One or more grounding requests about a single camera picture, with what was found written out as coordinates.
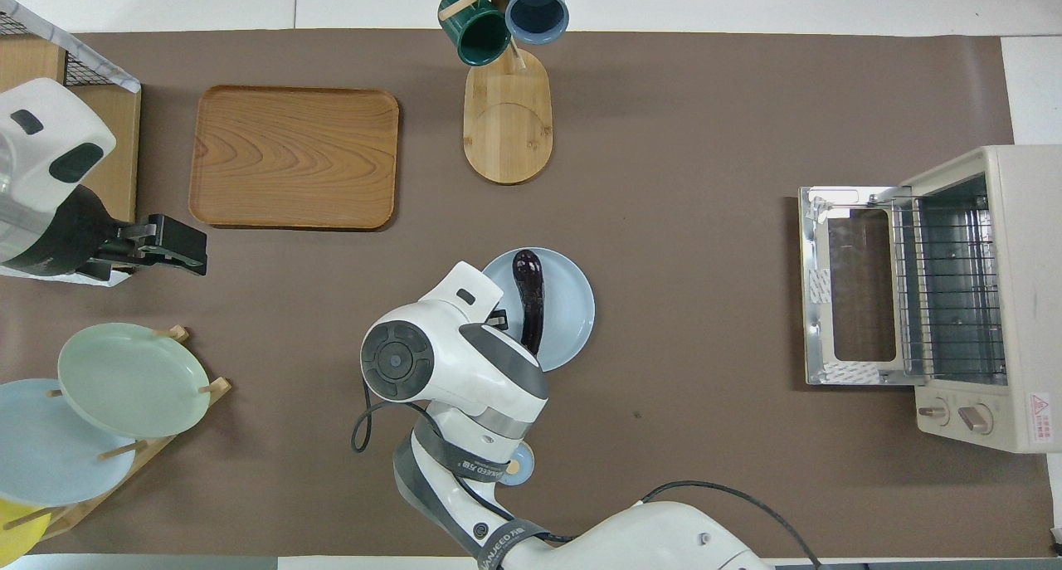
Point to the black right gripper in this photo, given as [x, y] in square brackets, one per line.
[496, 319]

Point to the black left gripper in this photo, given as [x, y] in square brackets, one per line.
[79, 246]

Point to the dark purple eggplant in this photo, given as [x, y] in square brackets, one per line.
[531, 304]

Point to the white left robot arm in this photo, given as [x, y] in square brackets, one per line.
[41, 138]

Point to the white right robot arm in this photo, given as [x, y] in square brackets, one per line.
[465, 371]

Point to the beige oven knob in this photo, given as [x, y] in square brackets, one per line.
[976, 419]
[933, 414]

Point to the beige toaster oven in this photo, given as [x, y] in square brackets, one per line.
[1029, 263]

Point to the mint green plate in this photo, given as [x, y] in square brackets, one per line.
[133, 379]

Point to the small blue bell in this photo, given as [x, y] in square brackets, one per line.
[521, 466]

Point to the brown wooden tray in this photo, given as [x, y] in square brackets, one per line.
[294, 155]

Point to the wooden plate rack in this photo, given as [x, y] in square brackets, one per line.
[178, 421]

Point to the wooden mug tree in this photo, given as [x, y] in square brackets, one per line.
[506, 122]

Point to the light blue racked plate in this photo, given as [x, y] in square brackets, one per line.
[50, 462]

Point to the dark green mug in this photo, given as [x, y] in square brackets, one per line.
[477, 35]

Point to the brown table mat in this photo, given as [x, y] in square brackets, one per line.
[705, 97]

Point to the blue mug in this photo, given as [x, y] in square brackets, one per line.
[538, 14]

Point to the yellow plate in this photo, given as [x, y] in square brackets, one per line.
[17, 533]

